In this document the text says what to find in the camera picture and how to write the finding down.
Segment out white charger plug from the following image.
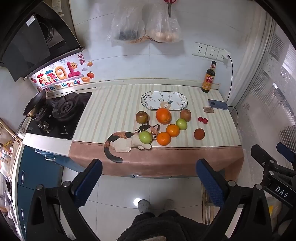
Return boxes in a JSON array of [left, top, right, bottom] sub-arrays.
[[217, 49, 231, 62]]

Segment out cluttered storage rack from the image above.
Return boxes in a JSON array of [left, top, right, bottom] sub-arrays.
[[0, 118, 23, 209]]

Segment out frosted glass sliding door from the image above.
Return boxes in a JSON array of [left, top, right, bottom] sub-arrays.
[[238, 11, 296, 163]]

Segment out colourful wall sticker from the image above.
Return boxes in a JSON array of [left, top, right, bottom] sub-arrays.
[[31, 54, 95, 93]]

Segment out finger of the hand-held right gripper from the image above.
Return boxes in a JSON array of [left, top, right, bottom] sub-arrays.
[[276, 142, 296, 179], [251, 144, 281, 186]]

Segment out soy sauce bottle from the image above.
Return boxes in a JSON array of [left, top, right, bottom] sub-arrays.
[[201, 61, 217, 93]]

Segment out clear plastic bag dark contents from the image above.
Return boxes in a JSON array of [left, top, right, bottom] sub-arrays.
[[107, 0, 148, 43]]

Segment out floral oval plate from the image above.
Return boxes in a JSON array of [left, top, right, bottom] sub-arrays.
[[141, 91, 189, 112]]

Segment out large orange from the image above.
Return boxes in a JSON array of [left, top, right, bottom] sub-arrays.
[[156, 108, 172, 125]]

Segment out black gas stove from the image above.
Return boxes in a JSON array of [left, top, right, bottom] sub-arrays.
[[24, 91, 93, 140]]

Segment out clear plastic bag of eggs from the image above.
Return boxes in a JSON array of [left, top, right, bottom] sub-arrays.
[[144, 0, 181, 44]]

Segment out white wall socket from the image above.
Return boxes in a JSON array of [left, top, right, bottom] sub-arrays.
[[205, 45, 219, 60], [192, 42, 208, 58]]

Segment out person's dark fuzzy pants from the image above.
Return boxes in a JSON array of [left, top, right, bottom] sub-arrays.
[[128, 210, 210, 241]]

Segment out brown round fruit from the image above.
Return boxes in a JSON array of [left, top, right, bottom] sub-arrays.
[[180, 109, 192, 122], [135, 111, 150, 124]]

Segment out green apple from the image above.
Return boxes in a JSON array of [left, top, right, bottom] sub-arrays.
[[175, 118, 188, 131], [139, 131, 153, 144]]

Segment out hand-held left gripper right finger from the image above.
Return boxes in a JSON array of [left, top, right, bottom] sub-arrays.
[[196, 159, 272, 241]]

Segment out dark red orange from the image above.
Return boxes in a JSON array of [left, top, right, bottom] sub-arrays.
[[194, 128, 205, 141]]

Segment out blue smartphone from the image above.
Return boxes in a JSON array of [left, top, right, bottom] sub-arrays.
[[207, 99, 229, 110]]

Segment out grey slipper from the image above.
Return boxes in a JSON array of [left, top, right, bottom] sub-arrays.
[[137, 199, 151, 214]]

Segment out black range hood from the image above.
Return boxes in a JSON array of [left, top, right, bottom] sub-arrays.
[[0, 0, 85, 82]]

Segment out small orange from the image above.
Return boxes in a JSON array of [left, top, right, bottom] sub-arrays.
[[166, 124, 180, 138], [157, 132, 171, 146]]

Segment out striped cat print tablecloth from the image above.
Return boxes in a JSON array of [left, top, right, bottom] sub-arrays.
[[68, 83, 245, 178]]

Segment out red handled scissors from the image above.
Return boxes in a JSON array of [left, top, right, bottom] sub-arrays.
[[164, 0, 177, 18]]

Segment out black charging cable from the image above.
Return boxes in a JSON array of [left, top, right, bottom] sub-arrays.
[[225, 54, 239, 127]]

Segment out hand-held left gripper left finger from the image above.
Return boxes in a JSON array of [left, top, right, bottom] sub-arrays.
[[26, 159, 103, 241]]

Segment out blue kitchen cabinet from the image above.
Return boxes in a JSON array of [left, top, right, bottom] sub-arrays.
[[17, 145, 86, 227]]

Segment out black frying pan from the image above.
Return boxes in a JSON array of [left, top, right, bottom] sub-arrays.
[[15, 90, 48, 137]]

